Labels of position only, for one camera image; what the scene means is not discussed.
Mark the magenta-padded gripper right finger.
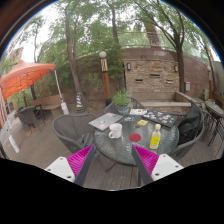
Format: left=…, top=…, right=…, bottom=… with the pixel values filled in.
left=130, top=144, right=184, bottom=187

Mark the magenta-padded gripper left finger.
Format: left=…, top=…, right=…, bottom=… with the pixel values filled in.
left=44, top=144, right=98, bottom=187

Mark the yellow-labelled clear drink bottle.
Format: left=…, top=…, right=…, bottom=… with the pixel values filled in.
left=149, top=123, right=162, bottom=150

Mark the flat round red coaster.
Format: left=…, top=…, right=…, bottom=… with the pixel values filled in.
left=128, top=133, right=143, bottom=143

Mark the grey wicker patio chair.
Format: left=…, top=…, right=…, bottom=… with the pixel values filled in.
left=168, top=103, right=205, bottom=161
left=51, top=113, right=98, bottom=154
left=104, top=97, right=146, bottom=116

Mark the yellow card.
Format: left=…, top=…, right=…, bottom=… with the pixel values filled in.
left=136, top=119, right=149, bottom=127

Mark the white ceramic mug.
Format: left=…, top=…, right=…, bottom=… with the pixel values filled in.
left=108, top=122, right=124, bottom=140

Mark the black laptop with stickers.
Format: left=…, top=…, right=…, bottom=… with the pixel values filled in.
left=142, top=109, right=179, bottom=129

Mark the silver laptop with stickers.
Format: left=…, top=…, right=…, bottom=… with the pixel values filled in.
left=88, top=112, right=124, bottom=132

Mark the white printed leaflet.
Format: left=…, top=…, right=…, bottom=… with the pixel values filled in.
left=128, top=108, right=148, bottom=117

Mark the black jacket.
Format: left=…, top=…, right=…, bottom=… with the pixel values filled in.
left=177, top=104, right=203, bottom=146

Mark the blue yellow striped cone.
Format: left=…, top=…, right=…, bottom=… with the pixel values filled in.
left=75, top=92, right=84, bottom=109

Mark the green plant in blue pot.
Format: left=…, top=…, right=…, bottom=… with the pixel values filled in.
left=111, top=88, right=132, bottom=117

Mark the wooden bench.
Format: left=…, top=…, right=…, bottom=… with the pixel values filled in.
left=31, top=94, right=63, bottom=113

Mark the dark patio chair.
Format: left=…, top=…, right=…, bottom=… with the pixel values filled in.
left=16, top=103, right=46, bottom=131

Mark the black metal chair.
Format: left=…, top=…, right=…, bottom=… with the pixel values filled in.
left=207, top=114, right=224, bottom=148

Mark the round dark patio table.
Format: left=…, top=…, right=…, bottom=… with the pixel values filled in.
left=204, top=99, right=224, bottom=118

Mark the forked dark-trunk tree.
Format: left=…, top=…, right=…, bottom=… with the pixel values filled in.
left=133, top=0, right=201, bottom=95

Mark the orange patio umbrella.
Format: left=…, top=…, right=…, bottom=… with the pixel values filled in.
left=0, top=59, right=70, bottom=115

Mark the leaning tree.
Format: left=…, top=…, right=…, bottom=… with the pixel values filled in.
left=63, top=0, right=88, bottom=105

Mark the wooden globe lamp post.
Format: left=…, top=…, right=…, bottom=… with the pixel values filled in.
left=98, top=50, right=113, bottom=107

